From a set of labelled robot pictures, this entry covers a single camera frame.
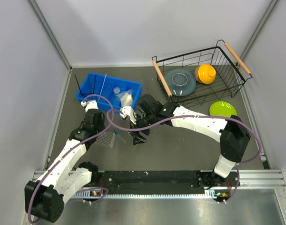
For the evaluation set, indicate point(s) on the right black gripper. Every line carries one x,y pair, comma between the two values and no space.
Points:
139,139

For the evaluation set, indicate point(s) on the clear bag of white powder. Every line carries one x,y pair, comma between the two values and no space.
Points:
126,98

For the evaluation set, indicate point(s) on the black wire ring stand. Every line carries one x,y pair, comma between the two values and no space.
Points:
88,86

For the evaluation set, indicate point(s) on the glass bulb tube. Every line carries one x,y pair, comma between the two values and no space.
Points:
102,86

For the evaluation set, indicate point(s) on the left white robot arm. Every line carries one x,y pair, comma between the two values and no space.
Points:
46,197

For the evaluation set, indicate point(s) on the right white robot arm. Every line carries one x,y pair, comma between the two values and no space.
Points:
231,135

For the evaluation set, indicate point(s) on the blue-capped test tube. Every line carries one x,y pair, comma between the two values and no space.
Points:
119,136

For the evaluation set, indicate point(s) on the clear plastic well plate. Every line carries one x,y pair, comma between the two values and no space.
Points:
106,139

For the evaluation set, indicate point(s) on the blue plastic divided bin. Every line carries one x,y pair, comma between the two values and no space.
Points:
123,84

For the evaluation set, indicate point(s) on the blue-grey ceramic plate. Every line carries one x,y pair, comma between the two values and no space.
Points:
181,82

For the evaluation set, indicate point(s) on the lime green plate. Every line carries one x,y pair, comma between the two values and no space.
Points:
222,108

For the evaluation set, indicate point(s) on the orange ribbed bowl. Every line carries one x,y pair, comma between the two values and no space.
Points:
205,74

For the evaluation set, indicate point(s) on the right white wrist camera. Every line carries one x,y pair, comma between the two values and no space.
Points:
128,112

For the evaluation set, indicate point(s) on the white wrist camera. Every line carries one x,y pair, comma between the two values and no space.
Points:
128,112
89,105

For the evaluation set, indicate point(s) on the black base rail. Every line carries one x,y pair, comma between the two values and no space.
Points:
169,184

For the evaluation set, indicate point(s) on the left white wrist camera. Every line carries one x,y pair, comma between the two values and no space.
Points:
89,105

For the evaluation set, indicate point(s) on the black wire basket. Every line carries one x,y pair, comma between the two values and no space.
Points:
231,73

